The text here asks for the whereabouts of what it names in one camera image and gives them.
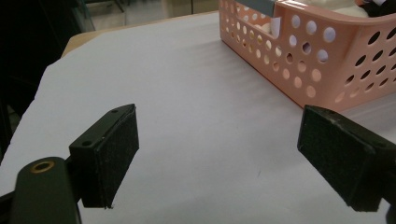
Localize pink perforated plastic basket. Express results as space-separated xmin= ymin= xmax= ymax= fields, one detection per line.
xmin=218 ymin=0 xmax=396 ymax=113

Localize dark cloth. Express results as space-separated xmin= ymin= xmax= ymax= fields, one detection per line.
xmin=361 ymin=0 xmax=396 ymax=19

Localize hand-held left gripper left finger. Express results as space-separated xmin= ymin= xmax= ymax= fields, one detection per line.
xmin=68 ymin=103 xmax=140 ymax=209

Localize white cloth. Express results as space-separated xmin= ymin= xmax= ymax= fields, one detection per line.
xmin=303 ymin=0 xmax=370 ymax=19

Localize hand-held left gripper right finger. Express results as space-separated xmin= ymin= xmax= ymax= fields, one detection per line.
xmin=296 ymin=105 xmax=396 ymax=213

